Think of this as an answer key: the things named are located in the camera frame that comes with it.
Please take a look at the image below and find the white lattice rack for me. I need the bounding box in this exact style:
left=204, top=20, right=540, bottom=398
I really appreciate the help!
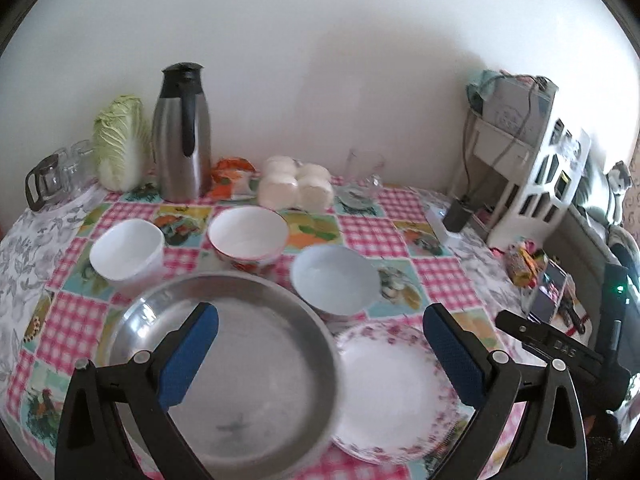
left=487, top=120, right=592, bottom=251

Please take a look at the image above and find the napa cabbage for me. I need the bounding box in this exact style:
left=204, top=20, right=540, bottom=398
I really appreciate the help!
left=92, top=94, right=153, bottom=192

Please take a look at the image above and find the large round metal plate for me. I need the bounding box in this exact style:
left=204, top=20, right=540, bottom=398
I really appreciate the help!
left=107, top=270, right=343, bottom=478

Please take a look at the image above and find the cardboard box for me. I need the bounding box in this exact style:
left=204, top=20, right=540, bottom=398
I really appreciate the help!
left=487, top=75, right=558, bottom=142

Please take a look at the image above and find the plain white bowl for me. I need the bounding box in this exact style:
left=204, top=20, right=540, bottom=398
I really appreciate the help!
left=89, top=219, right=166, bottom=293

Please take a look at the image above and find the black cable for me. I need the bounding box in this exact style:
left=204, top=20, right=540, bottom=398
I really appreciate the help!
left=492, top=77, right=545, bottom=171
left=461, top=105, right=482, bottom=201

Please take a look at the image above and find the orange snack packet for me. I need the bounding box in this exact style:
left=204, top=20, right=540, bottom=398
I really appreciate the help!
left=210, top=156, right=261, bottom=201

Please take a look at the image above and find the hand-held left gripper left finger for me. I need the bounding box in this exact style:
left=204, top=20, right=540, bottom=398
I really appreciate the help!
left=54, top=302, right=221, bottom=480

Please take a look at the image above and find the pink checkered printed tablecloth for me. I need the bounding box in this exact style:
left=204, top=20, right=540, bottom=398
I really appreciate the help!
left=0, top=175, right=551, bottom=480

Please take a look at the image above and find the clear glass mug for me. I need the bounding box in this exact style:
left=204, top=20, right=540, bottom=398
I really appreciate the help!
left=337, top=149, right=387, bottom=211

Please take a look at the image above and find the white power strip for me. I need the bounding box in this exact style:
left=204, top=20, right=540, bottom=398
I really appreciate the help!
left=424, top=207, right=463, bottom=243

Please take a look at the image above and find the black power adapter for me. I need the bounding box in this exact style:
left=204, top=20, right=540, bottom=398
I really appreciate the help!
left=442, top=197, right=473, bottom=233

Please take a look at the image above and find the pale blue bowl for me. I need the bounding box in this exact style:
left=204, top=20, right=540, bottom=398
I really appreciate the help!
left=291, top=245, right=379, bottom=323

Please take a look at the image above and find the clear glass tumbler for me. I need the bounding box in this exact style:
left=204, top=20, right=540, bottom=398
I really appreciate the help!
left=69, top=140, right=100, bottom=187

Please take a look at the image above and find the glass jug with black handle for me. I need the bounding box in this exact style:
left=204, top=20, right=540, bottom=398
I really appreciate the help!
left=26, top=152, right=73, bottom=212

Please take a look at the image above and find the white bowl with red pattern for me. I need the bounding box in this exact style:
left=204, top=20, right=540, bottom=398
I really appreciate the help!
left=207, top=206, right=291, bottom=276

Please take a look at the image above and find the floral rimmed white plate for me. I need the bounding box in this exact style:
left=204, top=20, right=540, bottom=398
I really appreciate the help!
left=332, top=322, right=463, bottom=466

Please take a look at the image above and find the pack of toilet rolls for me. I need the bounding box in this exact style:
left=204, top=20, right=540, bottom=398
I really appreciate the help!
left=257, top=156, right=335, bottom=211

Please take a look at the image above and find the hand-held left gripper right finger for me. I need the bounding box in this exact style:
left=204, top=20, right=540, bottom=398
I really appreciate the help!
left=422, top=302, right=590, bottom=480

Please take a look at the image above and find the stainless steel thermos jug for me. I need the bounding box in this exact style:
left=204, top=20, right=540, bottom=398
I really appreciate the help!
left=151, top=62, right=213, bottom=203

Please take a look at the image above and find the colourful snack packet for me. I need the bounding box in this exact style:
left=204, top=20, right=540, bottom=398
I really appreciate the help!
left=507, top=242, right=548, bottom=288

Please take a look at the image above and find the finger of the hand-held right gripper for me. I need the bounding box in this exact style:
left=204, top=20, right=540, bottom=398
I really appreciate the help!
left=495, top=309, right=606, bottom=377

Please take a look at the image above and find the grey upholstered seat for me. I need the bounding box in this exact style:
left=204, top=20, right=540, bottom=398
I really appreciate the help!
left=542, top=195, right=640, bottom=311

